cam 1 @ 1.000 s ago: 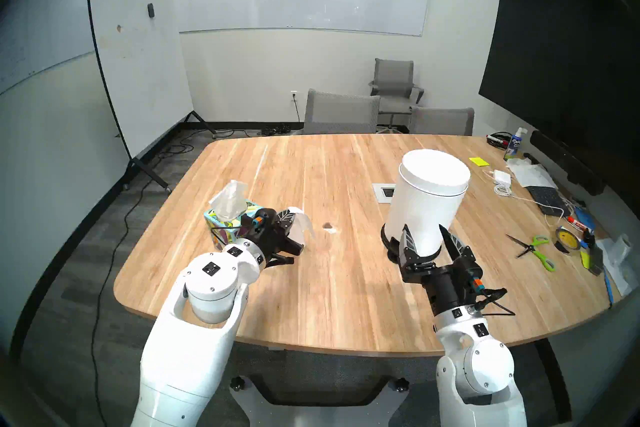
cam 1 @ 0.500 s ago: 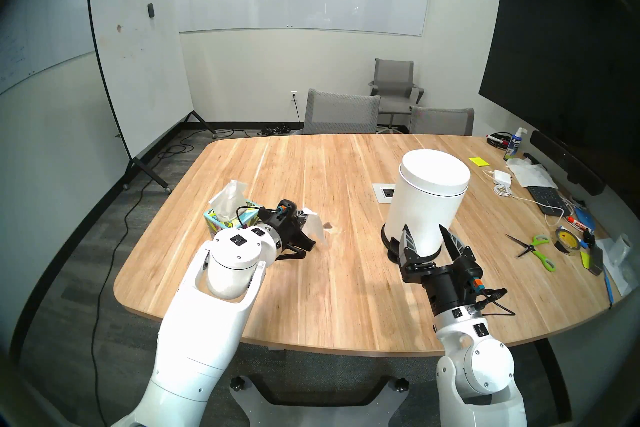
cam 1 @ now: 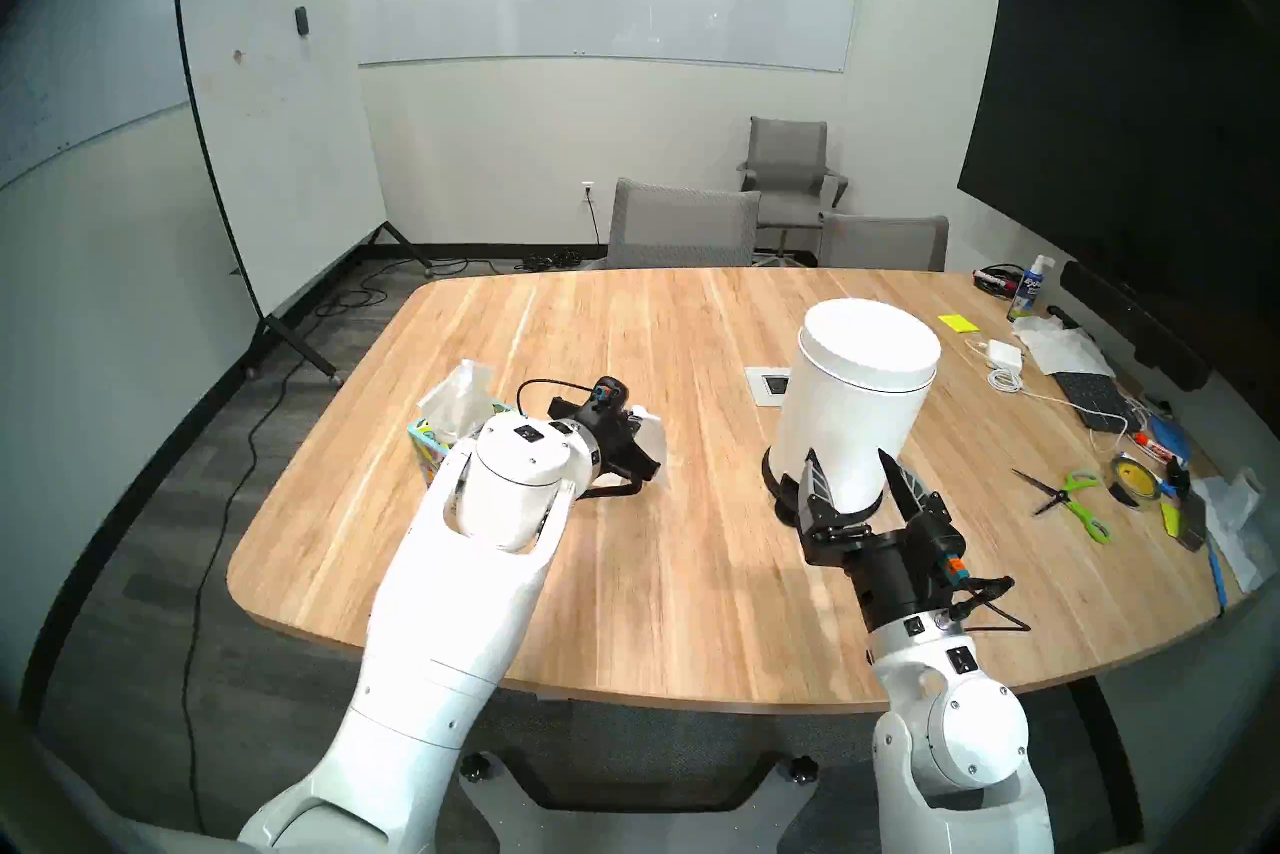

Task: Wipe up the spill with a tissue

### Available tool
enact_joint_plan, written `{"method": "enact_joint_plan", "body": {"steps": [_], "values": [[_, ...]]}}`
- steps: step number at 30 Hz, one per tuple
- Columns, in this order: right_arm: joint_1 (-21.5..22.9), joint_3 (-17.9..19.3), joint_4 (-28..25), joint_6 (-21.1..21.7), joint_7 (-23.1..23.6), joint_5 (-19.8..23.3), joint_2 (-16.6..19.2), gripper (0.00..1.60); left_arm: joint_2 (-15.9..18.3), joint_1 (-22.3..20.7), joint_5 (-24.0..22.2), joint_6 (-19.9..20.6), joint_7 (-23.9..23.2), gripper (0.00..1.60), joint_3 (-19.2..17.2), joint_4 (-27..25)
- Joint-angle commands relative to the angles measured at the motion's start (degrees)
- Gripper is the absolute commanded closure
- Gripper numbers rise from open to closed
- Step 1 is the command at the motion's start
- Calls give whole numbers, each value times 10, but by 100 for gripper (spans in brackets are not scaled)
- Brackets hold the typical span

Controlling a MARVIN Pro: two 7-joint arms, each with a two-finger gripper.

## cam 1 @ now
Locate black and yellow box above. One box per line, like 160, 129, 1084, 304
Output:
1160, 492, 1211, 553

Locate grey office chair with armrests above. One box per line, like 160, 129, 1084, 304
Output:
737, 117, 849, 268

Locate green handled scissors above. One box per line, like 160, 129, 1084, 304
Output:
1010, 467, 1114, 546

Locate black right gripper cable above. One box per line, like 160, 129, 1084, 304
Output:
950, 572, 1036, 633

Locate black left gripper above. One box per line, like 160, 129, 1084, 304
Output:
572, 405, 665, 491

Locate rolling whiteboard on stand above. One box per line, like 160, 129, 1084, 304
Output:
172, 0, 436, 383

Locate black left camera cable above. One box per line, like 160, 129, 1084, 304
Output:
517, 377, 599, 415

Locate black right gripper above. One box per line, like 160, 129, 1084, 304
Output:
797, 446, 953, 633

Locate black floor cable bundle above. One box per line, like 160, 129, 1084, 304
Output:
515, 247, 611, 275

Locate black video bar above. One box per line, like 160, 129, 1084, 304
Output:
1060, 260, 1213, 393

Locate side wall whiteboard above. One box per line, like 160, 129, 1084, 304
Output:
0, 0, 196, 193

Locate white pedal trash can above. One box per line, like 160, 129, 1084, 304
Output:
762, 298, 943, 528

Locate whiteboard cleaner spray bottle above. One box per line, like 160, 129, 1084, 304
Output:
1008, 254, 1056, 323

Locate clear tape roll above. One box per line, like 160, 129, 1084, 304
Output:
1103, 452, 1166, 508

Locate black cable on floor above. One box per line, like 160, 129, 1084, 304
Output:
310, 257, 471, 323

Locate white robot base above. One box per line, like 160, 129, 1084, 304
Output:
458, 747, 821, 854

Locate white plastic cup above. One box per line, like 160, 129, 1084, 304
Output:
1225, 467, 1269, 533

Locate colourful patterned tissue box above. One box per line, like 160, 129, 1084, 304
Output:
407, 402, 519, 491

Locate crumpled white paper towel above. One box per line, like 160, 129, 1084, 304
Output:
1012, 314, 1116, 378

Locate white power adapter with cable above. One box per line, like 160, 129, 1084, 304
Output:
965, 336, 1133, 443

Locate large black TV screen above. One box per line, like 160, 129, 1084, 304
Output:
957, 0, 1280, 383

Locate grey mesh office chair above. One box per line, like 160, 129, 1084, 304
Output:
605, 178, 763, 271
818, 212, 949, 273

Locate table power outlet plate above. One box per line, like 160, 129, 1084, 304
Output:
744, 365, 796, 409

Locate white facial tissue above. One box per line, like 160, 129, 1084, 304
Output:
417, 360, 498, 445
628, 405, 671, 465

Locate black keyboard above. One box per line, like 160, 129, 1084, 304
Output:
1053, 372, 1141, 435

